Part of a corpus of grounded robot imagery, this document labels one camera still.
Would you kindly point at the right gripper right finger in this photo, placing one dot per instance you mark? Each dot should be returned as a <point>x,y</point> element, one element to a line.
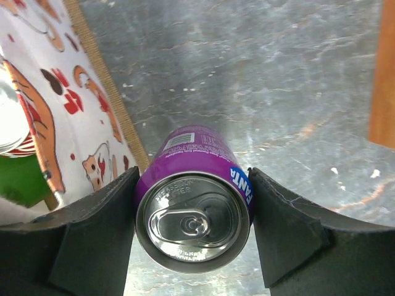
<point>306,249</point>

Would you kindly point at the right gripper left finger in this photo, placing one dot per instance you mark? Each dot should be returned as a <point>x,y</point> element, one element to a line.
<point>81,249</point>

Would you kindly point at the burlap canvas bag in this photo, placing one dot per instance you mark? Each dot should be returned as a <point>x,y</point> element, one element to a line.
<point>76,124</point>

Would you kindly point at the purple Fanta can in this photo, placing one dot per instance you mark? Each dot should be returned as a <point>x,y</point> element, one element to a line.
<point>193,203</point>

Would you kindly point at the red Coca-Cola can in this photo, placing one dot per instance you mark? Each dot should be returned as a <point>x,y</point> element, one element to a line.
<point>16,140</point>

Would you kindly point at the orange compartment tray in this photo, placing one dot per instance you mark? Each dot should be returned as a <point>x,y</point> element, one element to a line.
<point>381,127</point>

